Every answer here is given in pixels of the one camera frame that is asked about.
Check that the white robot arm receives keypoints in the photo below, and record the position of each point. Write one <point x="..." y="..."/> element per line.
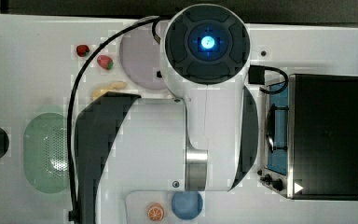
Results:
<point x="202" y="138"/>

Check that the green oval strainer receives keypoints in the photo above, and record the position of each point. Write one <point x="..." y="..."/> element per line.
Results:
<point x="45" y="157"/>

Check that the lilac round plate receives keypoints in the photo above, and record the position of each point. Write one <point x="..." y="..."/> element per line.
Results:
<point x="139" y="57"/>

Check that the yellow toy banana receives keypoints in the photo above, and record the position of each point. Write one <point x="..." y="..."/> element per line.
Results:
<point x="114" y="86"/>

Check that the pink toy strawberry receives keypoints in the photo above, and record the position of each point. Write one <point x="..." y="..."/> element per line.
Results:
<point x="105" y="62"/>

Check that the blue bowl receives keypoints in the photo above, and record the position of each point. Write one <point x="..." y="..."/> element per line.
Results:
<point x="186" y="205"/>

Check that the toy orange slice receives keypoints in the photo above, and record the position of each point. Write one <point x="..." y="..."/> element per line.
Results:
<point x="155" y="212"/>

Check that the dark red toy strawberry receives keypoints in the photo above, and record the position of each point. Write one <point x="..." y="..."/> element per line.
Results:
<point x="82" y="50"/>

